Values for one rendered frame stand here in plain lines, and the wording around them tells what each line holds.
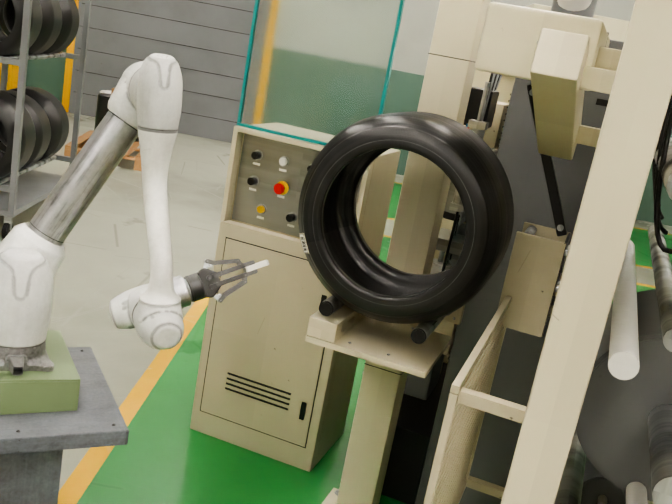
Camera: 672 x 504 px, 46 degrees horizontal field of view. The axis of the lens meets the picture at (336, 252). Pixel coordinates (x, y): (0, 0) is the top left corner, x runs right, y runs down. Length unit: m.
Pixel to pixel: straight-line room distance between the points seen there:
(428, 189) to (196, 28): 9.03
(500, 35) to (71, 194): 1.16
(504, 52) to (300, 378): 1.69
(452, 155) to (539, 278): 0.53
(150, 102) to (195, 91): 9.36
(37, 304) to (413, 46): 9.45
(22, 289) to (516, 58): 1.26
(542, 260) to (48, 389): 1.41
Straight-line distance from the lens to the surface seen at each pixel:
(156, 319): 1.97
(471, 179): 2.11
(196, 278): 2.18
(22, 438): 1.99
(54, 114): 6.31
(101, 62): 11.72
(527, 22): 1.83
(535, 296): 2.45
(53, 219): 2.21
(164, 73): 2.02
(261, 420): 3.24
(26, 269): 2.04
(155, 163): 2.05
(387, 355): 2.31
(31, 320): 2.06
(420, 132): 2.13
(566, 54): 1.72
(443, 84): 2.49
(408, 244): 2.56
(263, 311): 3.08
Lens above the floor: 1.64
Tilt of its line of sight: 15 degrees down
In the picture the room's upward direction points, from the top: 11 degrees clockwise
